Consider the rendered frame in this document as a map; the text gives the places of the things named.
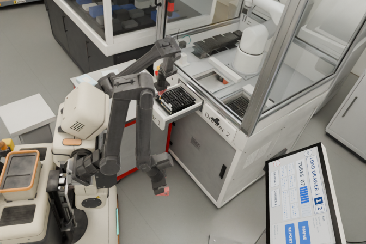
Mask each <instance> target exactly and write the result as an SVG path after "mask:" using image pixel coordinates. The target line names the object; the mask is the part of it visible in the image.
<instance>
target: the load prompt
mask: <svg viewBox="0 0 366 244"><path fill-rule="evenodd" d="M306 160H307V168H308V175H309V182H310V189H311V194H312V201H313V208H314V214H315V215H316V214H320V213H324V212H327V209H326V203H325V197H324V192H323V188H322V182H321V176H320V171H319V165H318V159H317V155H313V156H310V157H307V158H306Z"/></svg>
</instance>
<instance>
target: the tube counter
mask: <svg viewBox="0 0 366 244"><path fill-rule="evenodd" d="M298 189H299V194H300V204H301V214H302V217H306V216H310V215H312V210H311V205H310V198H309V191H308V183H307V178H305V179H302V180H298Z"/></svg>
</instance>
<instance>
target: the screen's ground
mask: <svg viewBox="0 0 366 244"><path fill-rule="evenodd" d="M311 149H312V152H313V155H317V159H318V165H319V171H320V176H321V182H322V188H323V192H324V197H325V203H326V209H327V212H324V213H319V214H316V215H315V214H314V208H313V201H312V194H311V189H310V182H309V175H308V168H307V160H306V158H304V154H303V152H304V151H302V152H299V153H296V154H293V155H290V156H287V157H284V158H282V159H281V160H280V164H281V166H283V165H285V164H289V163H292V162H294V165H295V174H296V185H297V195H298V204H299V211H300V218H295V219H290V220H287V221H283V215H282V196H281V186H280V167H276V168H273V162H274V161H273V162H270V163H269V200H270V244H286V242H285V225H286V224H291V223H294V224H295V235H296V244H300V238H299V232H298V222H302V221H307V220H308V224H309V232H310V241H311V244H335V243H336V241H335V237H334V232H333V227H332V221H331V215H330V210H329V206H328V201H327V196H326V190H325V184H324V179H323V175H322V170H321V164H320V159H319V153H318V148H317V147H314V148H311ZM313 155H312V156H313ZM275 170H279V186H276V187H272V188H271V173H270V172H273V171H275ZM305 178H307V183H308V191H309V198H310V205H311V210H312V215H310V216H306V217H302V214H301V204H300V194H299V189H298V180H302V179H305ZM278 188H280V206H276V207H273V208H271V190H275V189H278Z"/></svg>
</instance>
